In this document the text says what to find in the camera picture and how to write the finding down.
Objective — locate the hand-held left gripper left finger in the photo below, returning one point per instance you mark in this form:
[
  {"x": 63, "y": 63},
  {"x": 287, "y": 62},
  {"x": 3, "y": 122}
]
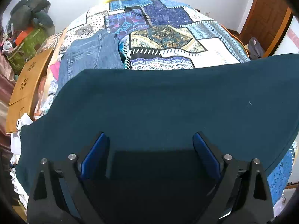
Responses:
[{"x": 95, "y": 152}]

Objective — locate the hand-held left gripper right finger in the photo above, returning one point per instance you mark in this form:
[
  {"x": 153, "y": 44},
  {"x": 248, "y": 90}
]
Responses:
[{"x": 206, "y": 155}]

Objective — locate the dark teal pants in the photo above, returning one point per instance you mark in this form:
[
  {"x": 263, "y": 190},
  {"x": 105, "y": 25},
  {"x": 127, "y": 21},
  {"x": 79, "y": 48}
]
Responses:
[{"x": 163, "y": 105}]

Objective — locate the white cloth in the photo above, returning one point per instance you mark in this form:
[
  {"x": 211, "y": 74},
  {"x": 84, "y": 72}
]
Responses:
[{"x": 19, "y": 130}]

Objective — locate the blue denim jeans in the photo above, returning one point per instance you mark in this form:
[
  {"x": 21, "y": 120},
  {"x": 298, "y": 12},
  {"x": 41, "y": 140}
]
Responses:
[{"x": 91, "y": 56}]

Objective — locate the wooden bed footboard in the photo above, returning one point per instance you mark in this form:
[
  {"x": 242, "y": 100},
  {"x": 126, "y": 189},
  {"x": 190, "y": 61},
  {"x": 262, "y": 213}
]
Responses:
[{"x": 25, "y": 84}]

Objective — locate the grey backpack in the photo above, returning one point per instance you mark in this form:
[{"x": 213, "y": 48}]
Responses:
[{"x": 255, "y": 47}]

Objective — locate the green patterned bag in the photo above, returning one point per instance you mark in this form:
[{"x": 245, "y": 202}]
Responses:
[{"x": 28, "y": 46}]

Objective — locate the patchwork printed blanket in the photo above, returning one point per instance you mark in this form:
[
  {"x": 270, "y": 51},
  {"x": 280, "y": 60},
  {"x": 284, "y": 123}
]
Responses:
[{"x": 163, "y": 32}]

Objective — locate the brown wooden door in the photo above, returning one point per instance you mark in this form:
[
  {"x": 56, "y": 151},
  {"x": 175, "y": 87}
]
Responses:
[{"x": 266, "y": 16}]

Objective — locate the grey plush toy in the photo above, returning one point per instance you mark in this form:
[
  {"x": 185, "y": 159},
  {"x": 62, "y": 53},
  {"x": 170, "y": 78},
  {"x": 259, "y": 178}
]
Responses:
[{"x": 30, "y": 14}]

